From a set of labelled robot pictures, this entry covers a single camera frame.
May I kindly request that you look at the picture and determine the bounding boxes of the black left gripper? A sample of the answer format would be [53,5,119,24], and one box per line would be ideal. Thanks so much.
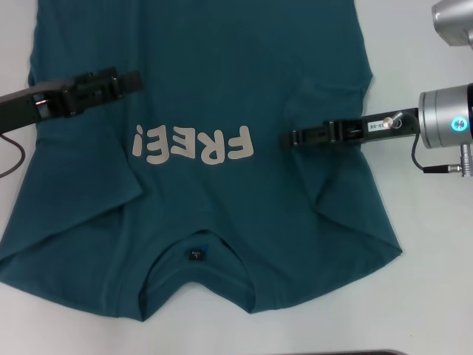
[0,67,145,136]

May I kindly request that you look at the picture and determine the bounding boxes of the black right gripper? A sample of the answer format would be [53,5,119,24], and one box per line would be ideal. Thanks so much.
[280,106,421,149]

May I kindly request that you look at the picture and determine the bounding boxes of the teal t-shirt with beige print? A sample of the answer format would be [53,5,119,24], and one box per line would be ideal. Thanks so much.
[0,0,404,322]

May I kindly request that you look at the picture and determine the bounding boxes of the dark robot torso part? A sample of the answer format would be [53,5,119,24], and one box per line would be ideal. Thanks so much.
[321,349,407,355]

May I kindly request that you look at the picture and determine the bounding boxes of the dark left gripper cable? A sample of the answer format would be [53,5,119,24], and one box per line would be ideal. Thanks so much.
[0,134,27,177]

